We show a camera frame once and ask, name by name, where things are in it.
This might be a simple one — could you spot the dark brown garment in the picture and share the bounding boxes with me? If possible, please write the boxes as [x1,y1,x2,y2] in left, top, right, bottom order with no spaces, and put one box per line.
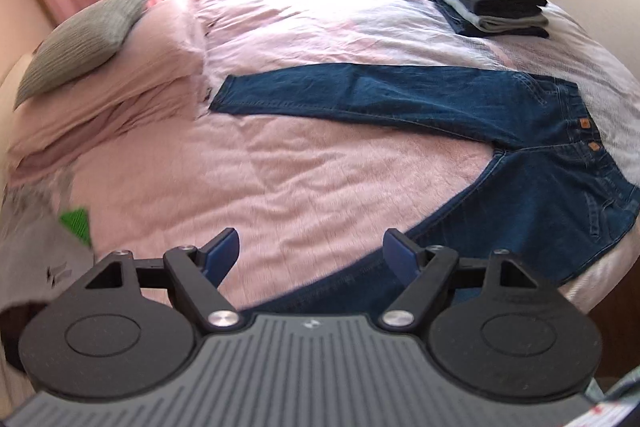
[0,299,48,373]

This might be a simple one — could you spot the green fabric piece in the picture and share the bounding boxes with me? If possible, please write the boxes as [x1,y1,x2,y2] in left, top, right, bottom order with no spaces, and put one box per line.
[59,207,93,253]

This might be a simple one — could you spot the grey checked pillow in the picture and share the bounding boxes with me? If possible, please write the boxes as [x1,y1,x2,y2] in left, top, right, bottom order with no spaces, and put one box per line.
[14,0,158,110]

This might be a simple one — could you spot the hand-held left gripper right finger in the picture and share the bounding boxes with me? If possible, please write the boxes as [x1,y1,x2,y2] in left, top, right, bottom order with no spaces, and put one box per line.
[377,229,543,333]

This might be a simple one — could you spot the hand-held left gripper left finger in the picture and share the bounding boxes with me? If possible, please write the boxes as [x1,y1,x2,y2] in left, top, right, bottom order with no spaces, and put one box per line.
[82,228,246,333]

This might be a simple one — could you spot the grey garment with black print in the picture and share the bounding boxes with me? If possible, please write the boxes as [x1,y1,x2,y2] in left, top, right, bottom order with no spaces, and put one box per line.
[0,187,96,313]

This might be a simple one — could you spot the folded pink quilt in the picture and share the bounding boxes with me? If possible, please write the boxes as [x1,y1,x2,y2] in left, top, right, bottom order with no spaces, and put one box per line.
[7,0,216,188]

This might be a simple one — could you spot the grey folded garment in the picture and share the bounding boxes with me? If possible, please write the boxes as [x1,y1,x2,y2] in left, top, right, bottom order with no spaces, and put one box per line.
[434,0,551,32]

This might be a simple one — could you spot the blue denim jeans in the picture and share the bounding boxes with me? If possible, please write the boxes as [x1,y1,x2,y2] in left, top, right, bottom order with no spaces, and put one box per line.
[209,63,638,315]

